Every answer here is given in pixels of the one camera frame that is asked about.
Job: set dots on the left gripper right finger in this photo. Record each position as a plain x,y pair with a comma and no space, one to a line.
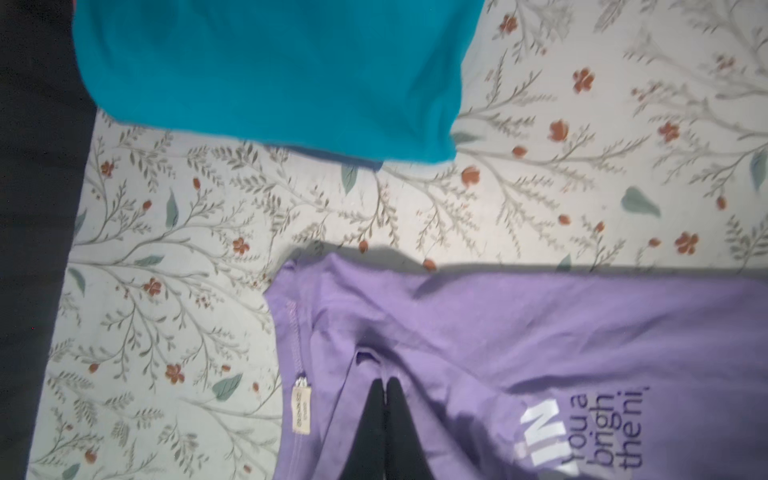
404,456

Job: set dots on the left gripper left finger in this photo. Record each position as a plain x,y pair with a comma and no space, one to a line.
366,460

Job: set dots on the purple t-shirt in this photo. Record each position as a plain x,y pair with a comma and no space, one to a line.
523,375

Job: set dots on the folded blue t-shirt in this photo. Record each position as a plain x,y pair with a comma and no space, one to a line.
336,158

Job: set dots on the floral table mat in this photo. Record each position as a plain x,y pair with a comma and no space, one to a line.
595,137

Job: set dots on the folded teal t-shirt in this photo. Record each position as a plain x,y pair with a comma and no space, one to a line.
377,80

